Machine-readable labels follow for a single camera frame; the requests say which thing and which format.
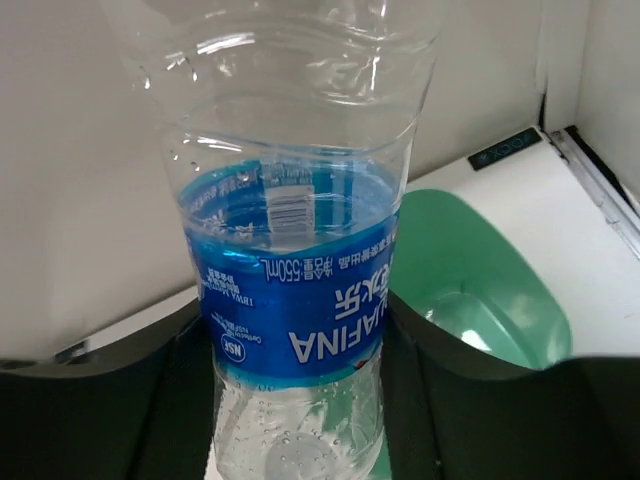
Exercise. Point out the aluminium table frame rail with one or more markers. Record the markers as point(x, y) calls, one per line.
point(601, 185)

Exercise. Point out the blue label bottle white cap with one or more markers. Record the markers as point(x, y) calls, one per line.
point(286, 133)

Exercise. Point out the green plastic bin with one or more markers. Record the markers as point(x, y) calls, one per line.
point(459, 273)

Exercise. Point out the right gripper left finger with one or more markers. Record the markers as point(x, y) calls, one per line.
point(139, 408)

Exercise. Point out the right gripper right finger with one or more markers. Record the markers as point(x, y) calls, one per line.
point(453, 412)

